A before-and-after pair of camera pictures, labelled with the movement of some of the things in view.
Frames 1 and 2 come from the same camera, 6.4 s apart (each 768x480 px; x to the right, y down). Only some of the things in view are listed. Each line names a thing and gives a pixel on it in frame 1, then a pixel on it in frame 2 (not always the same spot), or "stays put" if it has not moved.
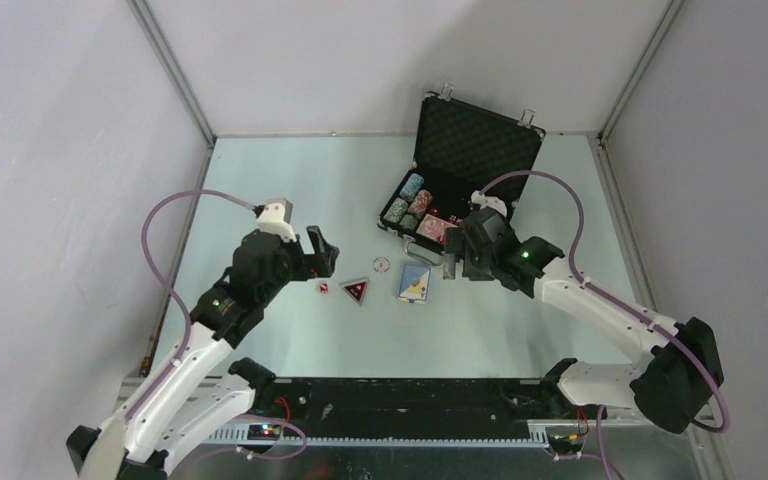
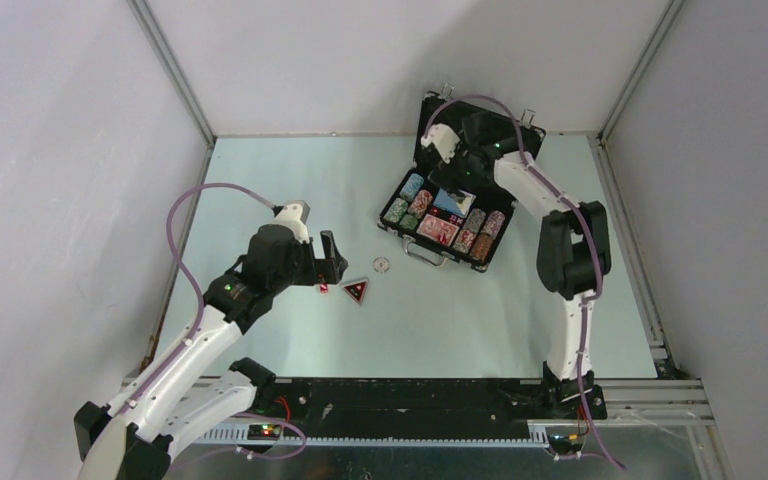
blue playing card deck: x=414 y=284 -> x=454 y=201
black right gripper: x=450 y=251 -> x=444 y=173
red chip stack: x=421 y=204 stays put
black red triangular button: x=357 y=289 stays put
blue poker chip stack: x=412 y=185 stays put
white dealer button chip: x=381 y=264 stays put
